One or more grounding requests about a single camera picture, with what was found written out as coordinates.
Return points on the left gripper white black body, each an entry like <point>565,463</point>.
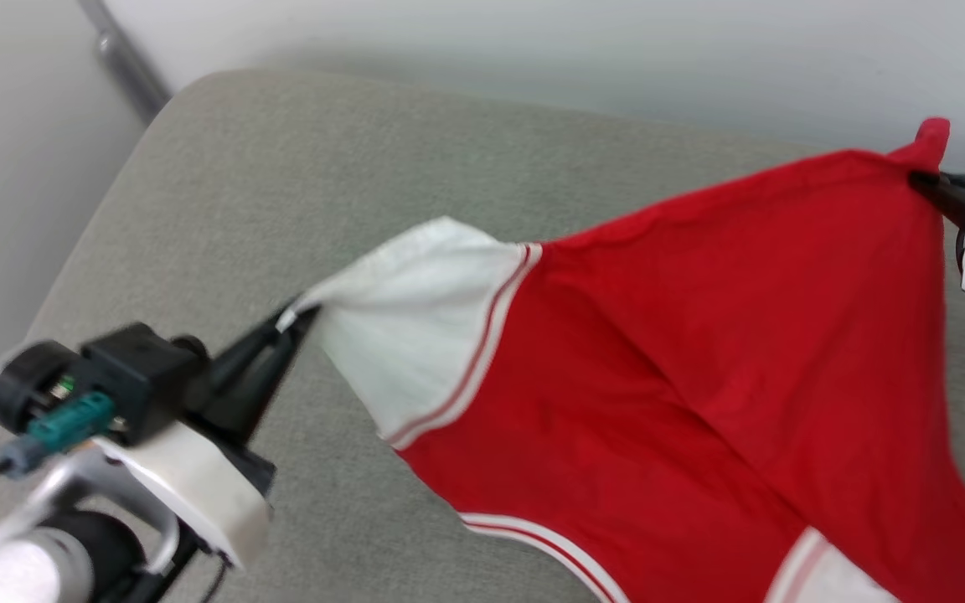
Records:
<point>198,494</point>

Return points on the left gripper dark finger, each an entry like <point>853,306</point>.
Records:
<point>252,339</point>
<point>256,394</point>

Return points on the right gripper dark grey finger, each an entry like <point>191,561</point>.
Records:
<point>947,199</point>
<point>962,179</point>

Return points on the red and white garment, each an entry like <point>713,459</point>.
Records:
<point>700,377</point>

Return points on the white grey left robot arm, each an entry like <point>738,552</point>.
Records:
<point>38,561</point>

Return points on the grey fabric sofa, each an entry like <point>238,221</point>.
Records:
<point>281,184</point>

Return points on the grey metal pipe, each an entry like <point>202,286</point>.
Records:
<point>126,67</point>

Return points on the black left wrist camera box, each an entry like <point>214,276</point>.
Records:
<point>143,368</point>

